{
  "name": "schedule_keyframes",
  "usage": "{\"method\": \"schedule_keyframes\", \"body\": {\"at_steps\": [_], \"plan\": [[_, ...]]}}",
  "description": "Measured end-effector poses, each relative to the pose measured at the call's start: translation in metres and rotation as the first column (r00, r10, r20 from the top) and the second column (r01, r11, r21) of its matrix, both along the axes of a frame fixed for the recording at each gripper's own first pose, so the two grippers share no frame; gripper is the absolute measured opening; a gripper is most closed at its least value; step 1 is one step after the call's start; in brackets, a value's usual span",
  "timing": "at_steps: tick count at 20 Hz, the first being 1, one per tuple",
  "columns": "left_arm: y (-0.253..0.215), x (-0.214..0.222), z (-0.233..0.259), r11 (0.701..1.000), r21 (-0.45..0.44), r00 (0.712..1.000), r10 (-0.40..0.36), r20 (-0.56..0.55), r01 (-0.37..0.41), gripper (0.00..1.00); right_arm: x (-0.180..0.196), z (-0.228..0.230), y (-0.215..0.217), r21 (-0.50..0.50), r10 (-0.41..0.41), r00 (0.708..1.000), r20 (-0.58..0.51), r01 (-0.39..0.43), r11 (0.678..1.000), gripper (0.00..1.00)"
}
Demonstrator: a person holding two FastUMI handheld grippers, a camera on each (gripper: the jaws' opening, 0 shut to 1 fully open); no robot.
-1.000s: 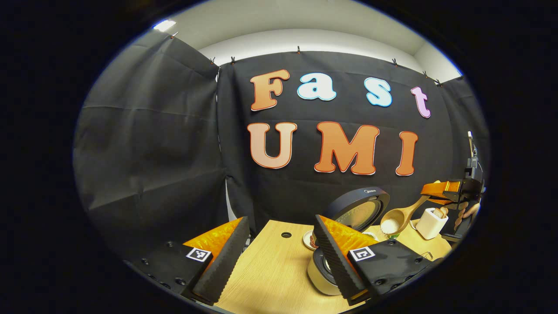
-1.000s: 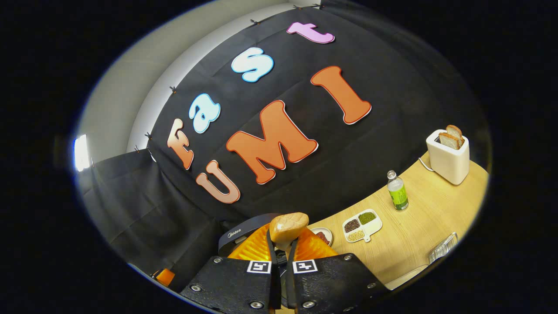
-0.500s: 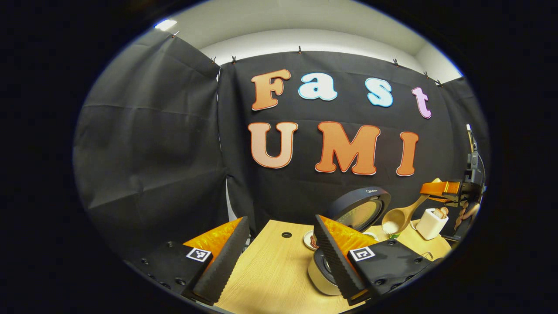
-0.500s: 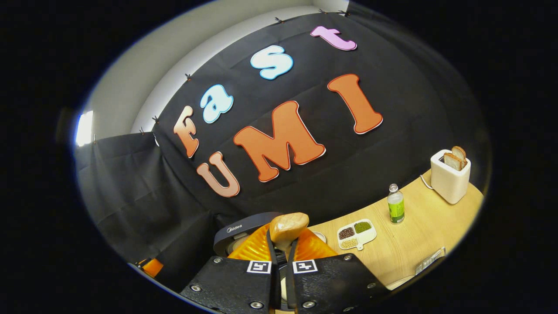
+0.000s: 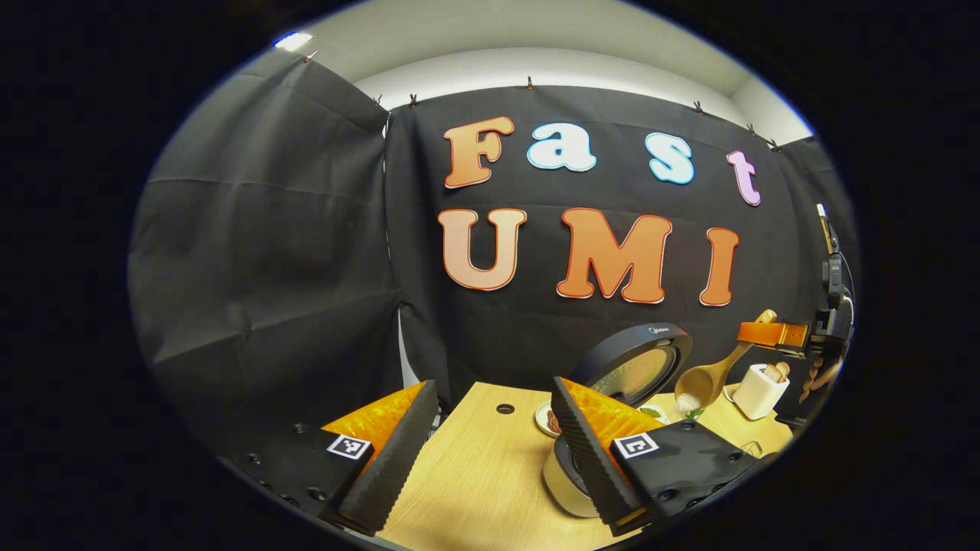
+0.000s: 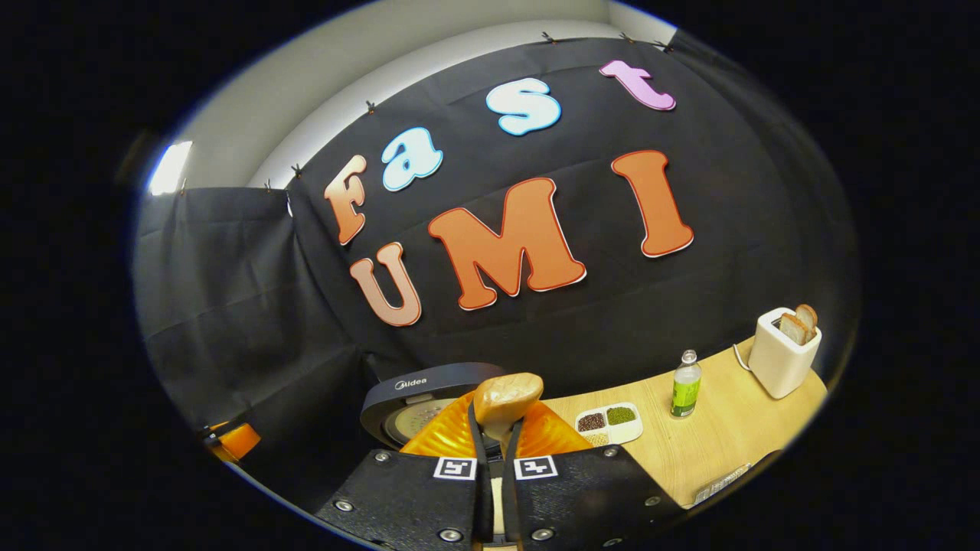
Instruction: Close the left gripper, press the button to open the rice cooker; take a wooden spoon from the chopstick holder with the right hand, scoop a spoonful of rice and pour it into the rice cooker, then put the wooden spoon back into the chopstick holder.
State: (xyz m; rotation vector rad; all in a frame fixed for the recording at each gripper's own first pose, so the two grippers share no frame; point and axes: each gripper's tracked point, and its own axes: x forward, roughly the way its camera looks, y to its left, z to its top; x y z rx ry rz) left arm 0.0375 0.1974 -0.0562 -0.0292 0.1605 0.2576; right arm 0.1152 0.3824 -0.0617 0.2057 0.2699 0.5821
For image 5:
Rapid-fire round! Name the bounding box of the dark grey rice cooker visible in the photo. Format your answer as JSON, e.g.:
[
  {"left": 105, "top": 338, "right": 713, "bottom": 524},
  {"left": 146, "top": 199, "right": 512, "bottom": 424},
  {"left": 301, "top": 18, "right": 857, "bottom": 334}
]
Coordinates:
[{"left": 542, "top": 322, "right": 694, "bottom": 518}]

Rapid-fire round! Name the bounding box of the round white plate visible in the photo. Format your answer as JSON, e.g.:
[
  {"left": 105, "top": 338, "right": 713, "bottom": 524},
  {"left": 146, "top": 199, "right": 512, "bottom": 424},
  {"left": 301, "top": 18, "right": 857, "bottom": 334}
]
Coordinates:
[{"left": 534, "top": 401, "right": 564, "bottom": 439}]

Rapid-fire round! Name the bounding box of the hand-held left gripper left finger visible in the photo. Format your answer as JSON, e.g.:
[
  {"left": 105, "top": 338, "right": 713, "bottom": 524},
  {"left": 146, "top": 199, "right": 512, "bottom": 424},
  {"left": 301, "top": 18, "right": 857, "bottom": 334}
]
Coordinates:
[{"left": 218, "top": 380, "right": 439, "bottom": 536}]

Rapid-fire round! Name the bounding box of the black backdrop cloth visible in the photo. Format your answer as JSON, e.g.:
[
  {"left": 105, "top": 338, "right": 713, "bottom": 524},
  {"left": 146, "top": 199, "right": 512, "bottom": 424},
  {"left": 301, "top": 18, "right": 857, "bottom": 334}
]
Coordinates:
[{"left": 129, "top": 54, "right": 858, "bottom": 475}]

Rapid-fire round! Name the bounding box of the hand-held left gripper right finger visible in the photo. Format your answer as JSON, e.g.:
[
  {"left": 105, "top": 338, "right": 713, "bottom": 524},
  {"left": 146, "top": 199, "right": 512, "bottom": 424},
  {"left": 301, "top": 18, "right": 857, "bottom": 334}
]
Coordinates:
[{"left": 551, "top": 377, "right": 766, "bottom": 536}]

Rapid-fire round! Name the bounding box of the wooden spoon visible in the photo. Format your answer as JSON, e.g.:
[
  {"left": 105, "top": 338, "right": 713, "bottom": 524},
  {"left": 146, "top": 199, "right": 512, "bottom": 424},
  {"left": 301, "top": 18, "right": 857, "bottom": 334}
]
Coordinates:
[{"left": 675, "top": 309, "right": 778, "bottom": 404}]

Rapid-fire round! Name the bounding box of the white toaster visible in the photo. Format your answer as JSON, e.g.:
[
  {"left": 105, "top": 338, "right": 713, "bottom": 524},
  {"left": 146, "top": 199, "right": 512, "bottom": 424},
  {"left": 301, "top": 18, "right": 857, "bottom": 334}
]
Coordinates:
[{"left": 733, "top": 364, "right": 790, "bottom": 421}]

